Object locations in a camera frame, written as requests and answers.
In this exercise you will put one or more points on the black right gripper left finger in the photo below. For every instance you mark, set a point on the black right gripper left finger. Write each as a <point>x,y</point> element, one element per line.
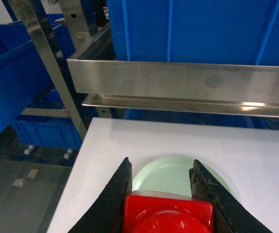
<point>106,213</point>

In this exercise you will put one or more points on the red toy block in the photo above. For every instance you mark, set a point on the red toy block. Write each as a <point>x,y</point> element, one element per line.
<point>162,212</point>

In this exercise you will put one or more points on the blue bin bottom left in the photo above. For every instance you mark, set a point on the blue bin bottom left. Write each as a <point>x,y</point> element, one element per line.
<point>47,131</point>

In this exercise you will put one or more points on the stainless steel rack beam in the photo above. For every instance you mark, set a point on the stainless steel rack beam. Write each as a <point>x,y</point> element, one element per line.
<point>186,87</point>

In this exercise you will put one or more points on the light green plate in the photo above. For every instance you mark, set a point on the light green plate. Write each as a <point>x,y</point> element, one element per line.
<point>168,174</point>

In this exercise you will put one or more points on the blue bin upper shelf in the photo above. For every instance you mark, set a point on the blue bin upper shelf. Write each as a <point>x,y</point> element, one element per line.
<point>241,32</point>

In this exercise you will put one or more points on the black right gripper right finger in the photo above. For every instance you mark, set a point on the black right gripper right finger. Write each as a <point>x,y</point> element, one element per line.
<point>229,216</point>

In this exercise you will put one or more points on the large blue bin left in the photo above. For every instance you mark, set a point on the large blue bin left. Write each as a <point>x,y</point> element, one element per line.
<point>23,76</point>

